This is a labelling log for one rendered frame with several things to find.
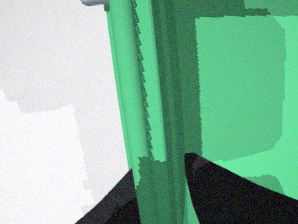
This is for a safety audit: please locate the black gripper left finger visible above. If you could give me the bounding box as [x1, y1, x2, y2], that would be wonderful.
[74, 169, 141, 224]

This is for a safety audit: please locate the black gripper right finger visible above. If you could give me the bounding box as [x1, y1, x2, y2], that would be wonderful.
[184, 153, 298, 224]

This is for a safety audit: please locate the green plastic tray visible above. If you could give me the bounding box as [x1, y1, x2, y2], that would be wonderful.
[109, 0, 298, 224]
[104, 4, 132, 171]

